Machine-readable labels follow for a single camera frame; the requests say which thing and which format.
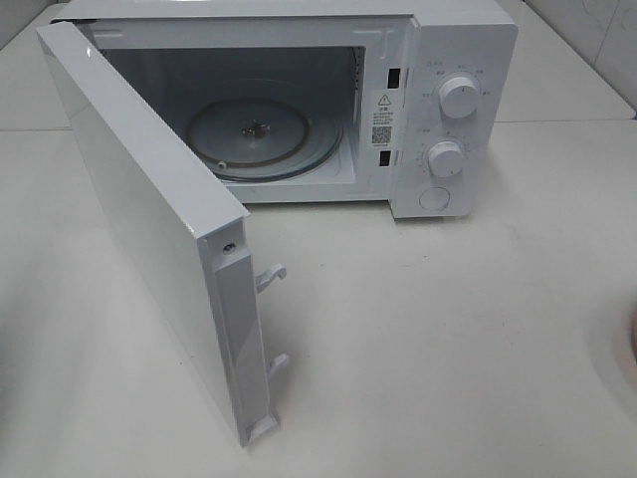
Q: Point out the white microwave door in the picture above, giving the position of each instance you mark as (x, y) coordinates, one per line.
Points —
(179, 226)

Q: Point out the round door release button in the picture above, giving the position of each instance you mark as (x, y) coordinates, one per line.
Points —
(435, 199)

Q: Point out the white microwave oven body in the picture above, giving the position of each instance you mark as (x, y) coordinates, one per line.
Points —
(386, 59)

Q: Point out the upper white power knob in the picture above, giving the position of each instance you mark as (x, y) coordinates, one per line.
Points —
(458, 96)

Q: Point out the white timer knob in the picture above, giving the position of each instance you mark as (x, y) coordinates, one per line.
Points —
(445, 158)

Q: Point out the glass microwave turntable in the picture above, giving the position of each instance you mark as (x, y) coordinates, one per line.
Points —
(264, 130)

